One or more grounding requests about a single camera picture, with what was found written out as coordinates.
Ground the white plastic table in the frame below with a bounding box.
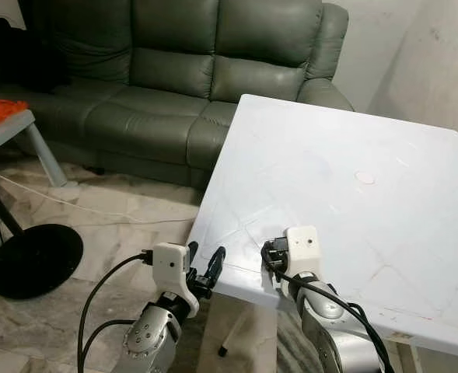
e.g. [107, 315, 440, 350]
[188, 94, 458, 373]

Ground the green leather sofa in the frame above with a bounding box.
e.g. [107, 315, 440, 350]
[0, 0, 355, 189]

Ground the grey side table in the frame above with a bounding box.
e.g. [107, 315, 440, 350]
[0, 109, 79, 253]

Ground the black cloth bundle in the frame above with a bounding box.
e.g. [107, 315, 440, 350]
[0, 17, 71, 93]

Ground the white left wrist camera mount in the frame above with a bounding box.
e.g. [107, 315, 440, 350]
[152, 242, 201, 316]

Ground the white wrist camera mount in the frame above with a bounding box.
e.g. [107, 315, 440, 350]
[152, 242, 201, 316]
[285, 226, 323, 277]

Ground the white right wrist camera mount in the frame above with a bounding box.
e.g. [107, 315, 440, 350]
[285, 226, 323, 277]

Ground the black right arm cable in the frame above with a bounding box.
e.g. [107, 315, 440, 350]
[260, 244, 394, 373]

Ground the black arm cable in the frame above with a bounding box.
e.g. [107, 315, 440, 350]
[260, 244, 394, 373]
[76, 251, 155, 373]

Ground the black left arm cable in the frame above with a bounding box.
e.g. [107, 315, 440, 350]
[76, 251, 155, 373]

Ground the thin white floor cable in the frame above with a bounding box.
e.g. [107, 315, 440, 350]
[0, 164, 202, 227]

